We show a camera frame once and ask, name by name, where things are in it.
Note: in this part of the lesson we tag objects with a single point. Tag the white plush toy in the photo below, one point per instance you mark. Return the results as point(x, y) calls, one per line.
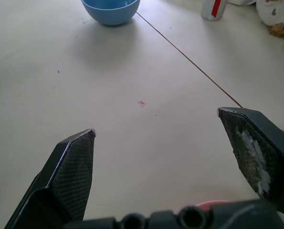
point(276, 14)

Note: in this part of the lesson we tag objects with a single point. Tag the silver can with red stripe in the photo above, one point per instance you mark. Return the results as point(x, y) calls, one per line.
point(214, 9)

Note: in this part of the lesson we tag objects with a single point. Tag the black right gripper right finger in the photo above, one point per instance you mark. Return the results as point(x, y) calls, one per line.
point(258, 148)

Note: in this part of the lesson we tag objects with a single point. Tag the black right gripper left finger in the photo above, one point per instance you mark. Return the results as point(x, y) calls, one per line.
point(67, 176)

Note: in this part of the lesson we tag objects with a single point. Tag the blue bowl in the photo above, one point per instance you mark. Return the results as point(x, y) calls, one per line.
point(110, 10)

